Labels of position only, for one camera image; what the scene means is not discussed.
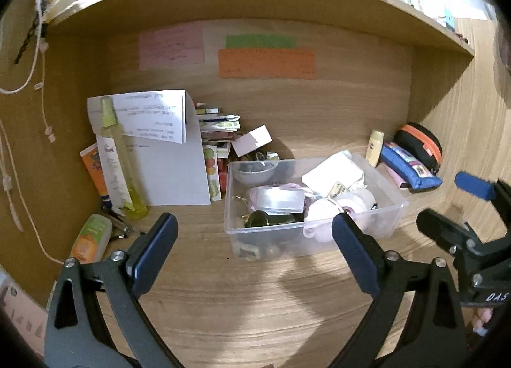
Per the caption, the white cloth pouch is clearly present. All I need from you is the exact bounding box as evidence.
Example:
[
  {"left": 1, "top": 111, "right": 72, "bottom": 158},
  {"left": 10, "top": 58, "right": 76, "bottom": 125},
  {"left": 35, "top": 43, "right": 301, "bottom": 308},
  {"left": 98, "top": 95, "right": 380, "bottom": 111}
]
[{"left": 301, "top": 150, "right": 365, "bottom": 198}]

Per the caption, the dark green glass bottle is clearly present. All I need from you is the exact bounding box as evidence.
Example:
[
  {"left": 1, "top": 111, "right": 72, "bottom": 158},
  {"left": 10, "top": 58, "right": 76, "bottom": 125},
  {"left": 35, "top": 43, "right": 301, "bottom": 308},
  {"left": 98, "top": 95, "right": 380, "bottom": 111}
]
[{"left": 244, "top": 211, "right": 296, "bottom": 228}]

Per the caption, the white round lid container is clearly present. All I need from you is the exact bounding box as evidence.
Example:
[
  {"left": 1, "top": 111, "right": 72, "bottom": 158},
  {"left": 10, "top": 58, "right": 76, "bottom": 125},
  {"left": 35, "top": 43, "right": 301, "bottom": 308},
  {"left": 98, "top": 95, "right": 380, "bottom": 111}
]
[{"left": 247, "top": 186, "right": 305, "bottom": 214}]

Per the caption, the white tape roll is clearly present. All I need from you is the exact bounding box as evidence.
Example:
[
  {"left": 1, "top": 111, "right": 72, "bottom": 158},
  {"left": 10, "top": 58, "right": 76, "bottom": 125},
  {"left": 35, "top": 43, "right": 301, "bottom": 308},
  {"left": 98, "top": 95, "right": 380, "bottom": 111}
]
[{"left": 336, "top": 188, "right": 377, "bottom": 231}]

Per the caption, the orange green lotion bottle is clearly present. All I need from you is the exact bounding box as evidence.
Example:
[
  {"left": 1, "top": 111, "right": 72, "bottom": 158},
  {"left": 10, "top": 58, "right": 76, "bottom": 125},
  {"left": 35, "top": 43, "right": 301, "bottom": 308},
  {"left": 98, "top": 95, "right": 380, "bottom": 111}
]
[{"left": 70, "top": 213, "right": 113, "bottom": 264}]

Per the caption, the blue pencil case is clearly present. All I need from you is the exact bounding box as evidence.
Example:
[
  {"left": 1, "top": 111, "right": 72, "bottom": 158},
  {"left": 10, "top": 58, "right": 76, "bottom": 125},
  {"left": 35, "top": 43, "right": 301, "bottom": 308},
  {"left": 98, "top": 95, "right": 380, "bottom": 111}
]
[{"left": 380, "top": 142, "right": 443, "bottom": 192}]

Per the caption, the black orange zip case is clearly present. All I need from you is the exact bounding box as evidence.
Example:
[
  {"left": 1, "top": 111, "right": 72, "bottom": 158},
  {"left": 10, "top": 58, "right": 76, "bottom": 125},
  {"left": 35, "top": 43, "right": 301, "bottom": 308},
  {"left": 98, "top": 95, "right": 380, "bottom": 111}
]
[{"left": 393, "top": 122, "right": 443, "bottom": 175}]

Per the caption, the black pens cluster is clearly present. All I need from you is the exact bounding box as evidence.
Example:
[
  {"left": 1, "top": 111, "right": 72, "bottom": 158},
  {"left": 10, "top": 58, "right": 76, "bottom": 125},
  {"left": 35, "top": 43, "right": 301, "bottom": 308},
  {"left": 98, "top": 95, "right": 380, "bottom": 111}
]
[{"left": 101, "top": 202, "right": 145, "bottom": 242}]

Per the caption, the tall yellow spray bottle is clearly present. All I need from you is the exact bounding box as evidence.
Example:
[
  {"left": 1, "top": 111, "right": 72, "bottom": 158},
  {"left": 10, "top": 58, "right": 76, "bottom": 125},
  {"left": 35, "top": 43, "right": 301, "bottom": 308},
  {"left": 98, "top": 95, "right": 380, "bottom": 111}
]
[{"left": 101, "top": 97, "right": 148, "bottom": 220}]

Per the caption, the small cream bottle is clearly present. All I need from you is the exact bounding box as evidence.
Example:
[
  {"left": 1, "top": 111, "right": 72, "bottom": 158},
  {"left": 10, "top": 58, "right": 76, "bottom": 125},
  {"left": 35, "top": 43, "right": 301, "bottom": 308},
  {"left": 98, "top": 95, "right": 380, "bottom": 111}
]
[{"left": 365, "top": 129, "right": 385, "bottom": 168}]

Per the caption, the orange sunscreen tube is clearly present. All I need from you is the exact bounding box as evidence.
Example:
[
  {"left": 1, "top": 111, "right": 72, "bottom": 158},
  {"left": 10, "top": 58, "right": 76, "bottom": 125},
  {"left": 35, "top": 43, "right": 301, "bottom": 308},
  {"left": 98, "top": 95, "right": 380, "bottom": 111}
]
[{"left": 80, "top": 143, "right": 108, "bottom": 199}]

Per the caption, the white paper notebook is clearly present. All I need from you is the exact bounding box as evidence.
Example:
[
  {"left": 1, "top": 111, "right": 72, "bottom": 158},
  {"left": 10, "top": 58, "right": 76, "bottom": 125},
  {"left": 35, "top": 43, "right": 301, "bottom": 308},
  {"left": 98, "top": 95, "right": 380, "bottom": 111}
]
[{"left": 111, "top": 90, "right": 210, "bottom": 207}]

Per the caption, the fruit print booklet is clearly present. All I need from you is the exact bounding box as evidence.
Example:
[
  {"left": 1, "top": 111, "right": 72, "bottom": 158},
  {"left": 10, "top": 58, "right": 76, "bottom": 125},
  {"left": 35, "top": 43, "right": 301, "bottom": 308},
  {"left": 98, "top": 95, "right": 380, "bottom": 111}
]
[{"left": 203, "top": 145, "right": 222, "bottom": 202}]

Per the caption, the clear plastic storage bin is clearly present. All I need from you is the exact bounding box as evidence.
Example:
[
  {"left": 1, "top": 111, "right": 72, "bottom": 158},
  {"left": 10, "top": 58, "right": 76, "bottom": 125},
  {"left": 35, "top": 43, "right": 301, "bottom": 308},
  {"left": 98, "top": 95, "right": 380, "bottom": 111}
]
[{"left": 224, "top": 151, "right": 407, "bottom": 261}]

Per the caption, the clear small bowl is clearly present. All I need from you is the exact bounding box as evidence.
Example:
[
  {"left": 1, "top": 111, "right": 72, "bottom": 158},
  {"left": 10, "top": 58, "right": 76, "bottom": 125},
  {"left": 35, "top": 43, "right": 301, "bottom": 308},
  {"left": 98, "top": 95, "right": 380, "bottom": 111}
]
[{"left": 230, "top": 161, "right": 278, "bottom": 186}]

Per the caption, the stack of booklets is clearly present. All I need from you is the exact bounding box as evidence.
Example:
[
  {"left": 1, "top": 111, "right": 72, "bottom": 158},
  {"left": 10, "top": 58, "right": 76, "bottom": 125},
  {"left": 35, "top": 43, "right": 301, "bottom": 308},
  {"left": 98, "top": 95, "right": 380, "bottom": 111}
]
[{"left": 196, "top": 103, "right": 242, "bottom": 144}]

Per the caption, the white card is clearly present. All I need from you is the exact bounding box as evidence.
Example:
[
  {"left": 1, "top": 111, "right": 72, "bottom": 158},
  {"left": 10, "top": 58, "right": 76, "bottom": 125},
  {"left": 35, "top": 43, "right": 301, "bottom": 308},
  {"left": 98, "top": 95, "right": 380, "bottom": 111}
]
[{"left": 232, "top": 125, "right": 272, "bottom": 157}]

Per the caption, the pink sticky note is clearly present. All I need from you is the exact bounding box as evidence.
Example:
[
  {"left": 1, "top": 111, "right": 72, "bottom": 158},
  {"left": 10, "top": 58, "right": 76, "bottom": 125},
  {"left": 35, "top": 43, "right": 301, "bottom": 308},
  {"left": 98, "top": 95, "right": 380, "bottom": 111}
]
[{"left": 138, "top": 22, "right": 204, "bottom": 71}]

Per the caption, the orange sticky note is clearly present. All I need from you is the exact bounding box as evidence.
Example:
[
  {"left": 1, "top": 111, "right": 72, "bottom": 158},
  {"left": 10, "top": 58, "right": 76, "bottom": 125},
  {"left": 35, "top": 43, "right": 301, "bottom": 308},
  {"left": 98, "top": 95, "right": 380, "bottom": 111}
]
[{"left": 217, "top": 48, "right": 316, "bottom": 80}]

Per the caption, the green sticky note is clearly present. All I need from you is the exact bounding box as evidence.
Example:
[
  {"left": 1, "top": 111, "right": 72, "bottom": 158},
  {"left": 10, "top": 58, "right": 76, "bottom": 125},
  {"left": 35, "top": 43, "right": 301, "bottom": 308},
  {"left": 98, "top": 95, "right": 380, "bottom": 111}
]
[{"left": 225, "top": 34, "right": 296, "bottom": 49}]

